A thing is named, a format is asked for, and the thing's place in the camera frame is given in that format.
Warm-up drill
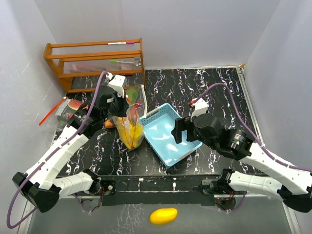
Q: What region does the white dotted zip bag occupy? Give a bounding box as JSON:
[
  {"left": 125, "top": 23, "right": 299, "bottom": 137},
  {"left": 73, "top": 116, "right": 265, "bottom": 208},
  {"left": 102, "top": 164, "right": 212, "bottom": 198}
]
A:
[{"left": 102, "top": 84, "right": 148, "bottom": 128}]

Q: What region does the clear bag orange zipper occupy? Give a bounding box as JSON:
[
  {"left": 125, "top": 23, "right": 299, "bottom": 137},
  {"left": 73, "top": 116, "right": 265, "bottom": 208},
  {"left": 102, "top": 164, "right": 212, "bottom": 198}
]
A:
[
  {"left": 39, "top": 97, "right": 76, "bottom": 132},
  {"left": 112, "top": 98, "right": 144, "bottom": 151}
]

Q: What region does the watermelon slice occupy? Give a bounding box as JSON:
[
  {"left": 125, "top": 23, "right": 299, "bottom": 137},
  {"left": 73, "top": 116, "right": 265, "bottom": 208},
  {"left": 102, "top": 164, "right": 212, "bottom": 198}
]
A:
[{"left": 68, "top": 99, "right": 82, "bottom": 110}]

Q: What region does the yellow banana bunch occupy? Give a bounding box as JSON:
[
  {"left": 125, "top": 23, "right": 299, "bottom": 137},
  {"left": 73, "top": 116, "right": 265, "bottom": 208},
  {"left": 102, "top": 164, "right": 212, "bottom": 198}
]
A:
[{"left": 116, "top": 118, "right": 135, "bottom": 150}]

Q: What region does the yellow mango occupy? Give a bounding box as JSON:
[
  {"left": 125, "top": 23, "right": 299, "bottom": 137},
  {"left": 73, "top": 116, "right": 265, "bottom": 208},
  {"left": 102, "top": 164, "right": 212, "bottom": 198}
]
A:
[{"left": 149, "top": 208, "right": 178, "bottom": 225}]

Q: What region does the yellow starfruit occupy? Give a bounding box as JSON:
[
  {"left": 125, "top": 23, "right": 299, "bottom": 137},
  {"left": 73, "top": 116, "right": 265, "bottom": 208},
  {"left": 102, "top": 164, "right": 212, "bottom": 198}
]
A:
[{"left": 130, "top": 124, "right": 144, "bottom": 147}]

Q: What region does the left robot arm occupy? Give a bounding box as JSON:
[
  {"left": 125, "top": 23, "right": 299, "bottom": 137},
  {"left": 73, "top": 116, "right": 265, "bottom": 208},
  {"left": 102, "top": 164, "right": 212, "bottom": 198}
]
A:
[{"left": 12, "top": 84, "right": 129, "bottom": 213}]

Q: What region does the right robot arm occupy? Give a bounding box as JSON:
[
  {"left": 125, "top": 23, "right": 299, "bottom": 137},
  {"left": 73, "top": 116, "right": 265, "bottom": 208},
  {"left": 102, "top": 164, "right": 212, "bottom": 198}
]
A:
[{"left": 172, "top": 114, "right": 312, "bottom": 213}]

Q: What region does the light blue plastic basket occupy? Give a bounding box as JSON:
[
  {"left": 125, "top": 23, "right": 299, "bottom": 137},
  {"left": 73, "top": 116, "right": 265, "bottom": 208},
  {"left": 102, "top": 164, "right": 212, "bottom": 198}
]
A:
[{"left": 140, "top": 103, "right": 202, "bottom": 168}]

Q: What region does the green pen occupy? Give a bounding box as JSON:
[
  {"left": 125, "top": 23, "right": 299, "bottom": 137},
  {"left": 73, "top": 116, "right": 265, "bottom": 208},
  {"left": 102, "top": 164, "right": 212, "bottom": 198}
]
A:
[{"left": 110, "top": 60, "right": 135, "bottom": 64}]

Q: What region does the wooden shelf rack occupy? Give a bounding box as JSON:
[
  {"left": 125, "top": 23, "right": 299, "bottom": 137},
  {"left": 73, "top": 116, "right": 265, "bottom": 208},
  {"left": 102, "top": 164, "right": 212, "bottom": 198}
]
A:
[{"left": 43, "top": 38, "right": 146, "bottom": 93}]

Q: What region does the pink white pen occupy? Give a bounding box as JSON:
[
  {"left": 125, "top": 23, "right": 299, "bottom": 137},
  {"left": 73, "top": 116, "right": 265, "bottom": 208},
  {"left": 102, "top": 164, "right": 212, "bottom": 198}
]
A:
[{"left": 107, "top": 41, "right": 135, "bottom": 45}]

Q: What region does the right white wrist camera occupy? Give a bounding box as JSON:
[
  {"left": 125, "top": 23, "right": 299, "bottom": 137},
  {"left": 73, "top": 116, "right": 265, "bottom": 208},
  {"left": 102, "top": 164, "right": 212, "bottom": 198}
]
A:
[{"left": 190, "top": 98, "right": 208, "bottom": 122}]

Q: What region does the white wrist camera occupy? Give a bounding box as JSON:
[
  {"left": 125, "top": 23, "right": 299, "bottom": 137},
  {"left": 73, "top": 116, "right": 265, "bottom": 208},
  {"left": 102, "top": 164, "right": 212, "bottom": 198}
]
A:
[
  {"left": 190, "top": 98, "right": 208, "bottom": 122},
  {"left": 106, "top": 73, "right": 126, "bottom": 98}
]

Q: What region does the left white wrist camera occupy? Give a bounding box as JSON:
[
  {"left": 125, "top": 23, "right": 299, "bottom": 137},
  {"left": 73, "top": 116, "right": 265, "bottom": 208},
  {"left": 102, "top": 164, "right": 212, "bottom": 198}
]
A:
[{"left": 106, "top": 73, "right": 126, "bottom": 98}]

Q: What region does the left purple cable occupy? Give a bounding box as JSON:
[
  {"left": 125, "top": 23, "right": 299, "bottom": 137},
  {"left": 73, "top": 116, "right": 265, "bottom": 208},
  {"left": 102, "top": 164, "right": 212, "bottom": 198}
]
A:
[{"left": 6, "top": 71, "right": 110, "bottom": 229}]

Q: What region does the purple cable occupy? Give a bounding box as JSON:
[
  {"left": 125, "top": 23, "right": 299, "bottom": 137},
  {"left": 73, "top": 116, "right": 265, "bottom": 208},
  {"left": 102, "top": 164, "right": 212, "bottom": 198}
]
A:
[
  {"left": 190, "top": 82, "right": 312, "bottom": 213},
  {"left": 6, "top": 71, "right": 110, "bottom": 229}
]

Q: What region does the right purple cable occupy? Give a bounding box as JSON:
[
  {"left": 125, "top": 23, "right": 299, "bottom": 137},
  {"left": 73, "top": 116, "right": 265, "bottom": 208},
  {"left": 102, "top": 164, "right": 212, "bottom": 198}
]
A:
[{"left": 190, "top": 82, "right": 312, "bottom": 213}]

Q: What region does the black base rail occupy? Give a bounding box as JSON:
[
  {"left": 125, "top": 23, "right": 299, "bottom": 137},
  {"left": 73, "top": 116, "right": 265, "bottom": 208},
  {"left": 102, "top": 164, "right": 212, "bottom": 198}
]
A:
[{"left": 73, "top": 174, "right": 247, "bottom": 207}]

